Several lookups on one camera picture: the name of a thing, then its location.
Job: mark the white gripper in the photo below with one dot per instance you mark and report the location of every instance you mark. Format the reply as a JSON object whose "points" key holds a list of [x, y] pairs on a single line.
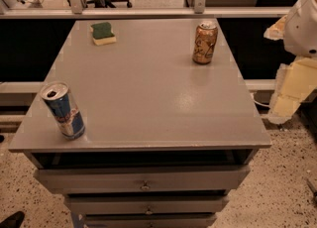
{"points": [[302, 29]]}

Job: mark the blue silver redbull can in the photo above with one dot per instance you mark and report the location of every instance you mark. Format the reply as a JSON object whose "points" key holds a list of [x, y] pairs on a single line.
{"points": [[58, 98]]}

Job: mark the gold soda can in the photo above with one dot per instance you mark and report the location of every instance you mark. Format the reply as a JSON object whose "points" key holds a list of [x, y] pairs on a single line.
{"points": [[205, 42]]}

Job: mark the grey drawer cabinet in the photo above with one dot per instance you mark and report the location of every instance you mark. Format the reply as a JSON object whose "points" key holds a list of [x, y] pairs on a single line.
{"points": [[145, 104]]}

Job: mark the green yellow sponge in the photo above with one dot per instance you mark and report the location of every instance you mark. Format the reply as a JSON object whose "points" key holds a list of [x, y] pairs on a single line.
{"points": [[102, 34]]}

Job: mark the top grey drawer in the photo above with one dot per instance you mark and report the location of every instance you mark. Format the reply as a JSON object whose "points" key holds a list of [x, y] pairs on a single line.
{"points": [[142, 179]]}

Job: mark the grey drawer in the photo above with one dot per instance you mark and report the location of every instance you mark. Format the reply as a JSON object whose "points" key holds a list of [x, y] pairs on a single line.
{"points": [[142, 179], [151, 221], [147, 205]]}

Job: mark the bottom grey drawer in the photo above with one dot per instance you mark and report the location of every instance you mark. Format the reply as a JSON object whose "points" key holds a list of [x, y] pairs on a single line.
{"points": [[151, 221]]}

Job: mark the middle grey drawer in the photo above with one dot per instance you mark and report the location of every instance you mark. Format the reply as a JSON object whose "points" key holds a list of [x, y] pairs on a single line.
{"points": [[147, 205]]}

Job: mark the black shoe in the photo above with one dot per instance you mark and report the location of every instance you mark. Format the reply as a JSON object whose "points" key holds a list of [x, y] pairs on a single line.
{"points": [[13, 221]]}

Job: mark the metal railing frame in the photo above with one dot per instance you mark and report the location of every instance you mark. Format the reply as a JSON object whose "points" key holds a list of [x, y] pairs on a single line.
{"points": [[140, 9]]}

